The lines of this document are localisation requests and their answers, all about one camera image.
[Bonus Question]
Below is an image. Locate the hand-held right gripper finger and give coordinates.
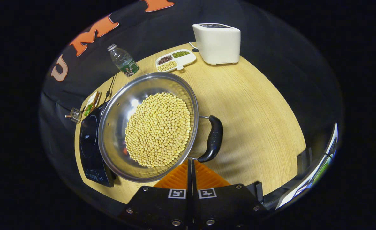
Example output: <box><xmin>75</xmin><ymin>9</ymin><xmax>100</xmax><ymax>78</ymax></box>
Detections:
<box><xmin>119</xmin><ymin>159</ymin><xmax>193</xmax><ymax>228</ymax></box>
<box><xmin>192</xmin><ymin>159</ymin><xmax>270</xmax><ymax>228</ymax></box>

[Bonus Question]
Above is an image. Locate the steel pot with soybeans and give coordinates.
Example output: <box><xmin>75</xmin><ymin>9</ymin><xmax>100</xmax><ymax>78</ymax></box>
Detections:
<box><xmin>98</xmin><ymin>72</ymin><xmax>224</xmax><ymax>183</ymax></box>

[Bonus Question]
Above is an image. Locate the black induction cooktop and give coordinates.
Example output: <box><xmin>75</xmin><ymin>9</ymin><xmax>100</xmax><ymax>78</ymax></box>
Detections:
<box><xmin>79</xmin><ymin>102</ymin><xmax>117</xmax><ymax>188</ymax></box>

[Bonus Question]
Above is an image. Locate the sandwich on white plate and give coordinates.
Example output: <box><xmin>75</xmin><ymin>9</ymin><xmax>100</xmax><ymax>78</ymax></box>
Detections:
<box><xmin>83</xmin><ymin>91</ymin><xmax>102</xmax><ymax>117</ymax></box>

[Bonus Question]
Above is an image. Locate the white divided bean dish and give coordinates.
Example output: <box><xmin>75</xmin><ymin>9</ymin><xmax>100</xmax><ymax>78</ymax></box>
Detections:
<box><xmin>155</xmin><ymin>49</ymin><xmax>197</xmax><ymax>73</ymax></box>

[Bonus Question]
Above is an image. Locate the clear plastic water bottle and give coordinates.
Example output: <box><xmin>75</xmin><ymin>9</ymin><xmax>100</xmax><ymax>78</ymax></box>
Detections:
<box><xmin>107</xmin><ymin>44</ymin><xmax>140</xmax><ymax>77</ymax></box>

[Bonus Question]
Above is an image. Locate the white box-shaped appliance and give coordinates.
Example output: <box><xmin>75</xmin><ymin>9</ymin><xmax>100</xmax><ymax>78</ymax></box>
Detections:
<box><xmin>192</xmin><ymin>23</ymin><xmax>241</xmax><ymax>65</ymax></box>

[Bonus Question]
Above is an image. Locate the black power cable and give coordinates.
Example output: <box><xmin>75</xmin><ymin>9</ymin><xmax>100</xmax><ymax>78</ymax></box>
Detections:
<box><xmin>105</xmin><ymin>74</ymin><xmax>117</xmax><ymax>98</ymax></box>

